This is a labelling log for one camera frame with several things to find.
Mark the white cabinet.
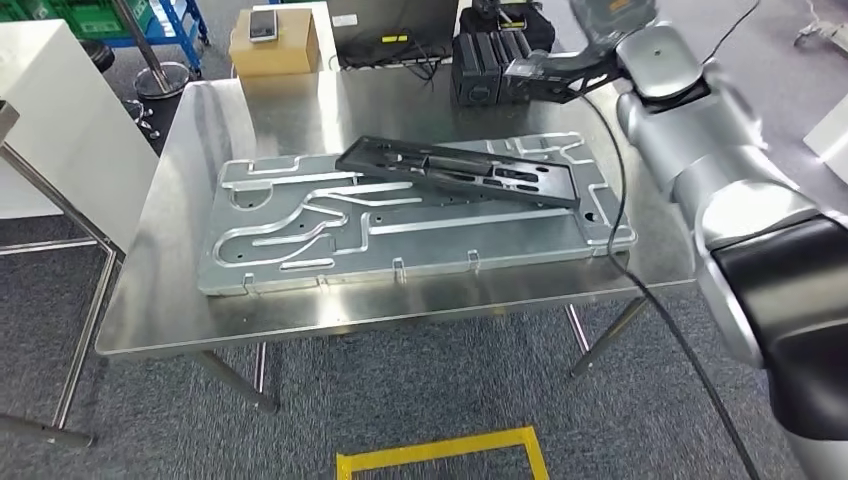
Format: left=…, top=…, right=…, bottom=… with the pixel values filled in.
left=0, top=18, right=160, bottom=253

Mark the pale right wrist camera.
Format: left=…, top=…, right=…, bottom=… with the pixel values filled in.
left=503, top=49, right=631, bottom=105

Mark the grey handheld device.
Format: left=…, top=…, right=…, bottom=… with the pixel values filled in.
left=248, top=9, right=280, bottom=44

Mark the green plastic crate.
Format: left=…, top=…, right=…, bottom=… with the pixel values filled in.
left=0, top=0, right=154, bottom=41

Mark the stainless steel table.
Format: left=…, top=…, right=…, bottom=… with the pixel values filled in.
left=0, top=99, right=127, bottom=448

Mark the stainless steel workbench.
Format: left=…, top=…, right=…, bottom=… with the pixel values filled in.
left=94, top=62, right=697, bottom=415

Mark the pale wheeled frame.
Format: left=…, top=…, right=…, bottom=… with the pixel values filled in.
left=794, top=0, right=848, bottom=54

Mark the black equipment case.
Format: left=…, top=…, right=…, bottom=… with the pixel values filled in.
left=450, top=29, right=531, bottom=107

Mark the cardboard box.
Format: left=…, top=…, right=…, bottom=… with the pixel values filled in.
left=228, top=7, right=321, bottom=79

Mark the black plastic panel part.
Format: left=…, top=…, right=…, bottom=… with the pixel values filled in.
left=334, top=135, right=582, bottom=210

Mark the blue cart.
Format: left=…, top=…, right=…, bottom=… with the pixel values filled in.
left=66, top=0, right=210, bottom=74

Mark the grey equipment case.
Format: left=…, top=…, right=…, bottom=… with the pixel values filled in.
left=327, top=0, right=462, bottom=68

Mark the yellow floor tape square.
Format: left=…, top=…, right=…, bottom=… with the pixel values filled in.
left=335, top=425, right=551, bottom=480

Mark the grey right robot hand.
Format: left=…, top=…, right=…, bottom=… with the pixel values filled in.
left=569, top=0, right=658, bottom=60

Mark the white display plinth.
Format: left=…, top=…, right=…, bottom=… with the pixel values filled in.
left=803, top=92, right=848, bottom=167

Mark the chrome stanchion post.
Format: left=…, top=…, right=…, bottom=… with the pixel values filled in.
left=109, top=0, right=191, bottom=101

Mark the stamped metal plate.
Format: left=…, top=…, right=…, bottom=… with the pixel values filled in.
left=196, top=132, right=639, bottom=297

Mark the black camera cable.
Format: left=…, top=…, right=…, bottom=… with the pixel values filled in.
left=576, top=92, right=763, bottom=480

